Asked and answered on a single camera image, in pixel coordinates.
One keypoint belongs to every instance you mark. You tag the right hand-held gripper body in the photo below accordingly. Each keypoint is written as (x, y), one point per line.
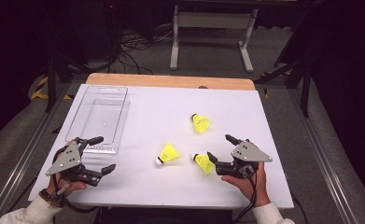
(248, 153)

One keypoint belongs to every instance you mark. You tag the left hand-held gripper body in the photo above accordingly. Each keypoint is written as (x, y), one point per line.
(67, 158)

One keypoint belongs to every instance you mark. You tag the yellow shuttlecock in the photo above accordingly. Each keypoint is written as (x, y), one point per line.
(204, 163)
(168, 154)
(201, 123)

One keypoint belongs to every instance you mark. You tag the clear plastic container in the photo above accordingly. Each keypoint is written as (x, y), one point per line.
(102, 118)

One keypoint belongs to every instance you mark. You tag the person's left hand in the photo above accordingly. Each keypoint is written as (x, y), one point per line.
(71, 187)

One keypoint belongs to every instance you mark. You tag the person's right hand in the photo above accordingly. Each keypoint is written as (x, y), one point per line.
(237, 184)

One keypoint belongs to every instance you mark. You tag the white table cover sheet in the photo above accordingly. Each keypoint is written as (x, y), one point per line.
(171, 102)

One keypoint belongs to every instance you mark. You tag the yellow black hazard tape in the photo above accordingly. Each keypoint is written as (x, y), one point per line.
(38, 91)

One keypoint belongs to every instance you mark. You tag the black tripod stand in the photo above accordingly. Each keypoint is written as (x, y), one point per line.
(51, 81)
(304, 93)

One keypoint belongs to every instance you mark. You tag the aluminium floor rail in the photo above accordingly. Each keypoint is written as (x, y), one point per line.
(323, 161)
(21, 161)

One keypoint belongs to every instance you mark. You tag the white metal stand frame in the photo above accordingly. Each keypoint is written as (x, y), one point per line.
(214, 20)

